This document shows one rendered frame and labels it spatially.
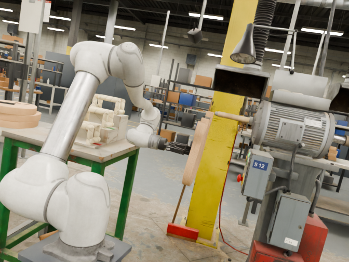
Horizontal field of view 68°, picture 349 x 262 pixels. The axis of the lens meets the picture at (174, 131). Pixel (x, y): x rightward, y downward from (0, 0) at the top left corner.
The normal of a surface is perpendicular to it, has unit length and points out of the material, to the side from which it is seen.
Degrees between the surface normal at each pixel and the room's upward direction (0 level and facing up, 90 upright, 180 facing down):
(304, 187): 90
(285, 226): 90
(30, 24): 90
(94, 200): 74
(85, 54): 67
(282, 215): 90
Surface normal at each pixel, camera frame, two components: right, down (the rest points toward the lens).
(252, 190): -0.22, 0.08
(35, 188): 0.06, -0.54
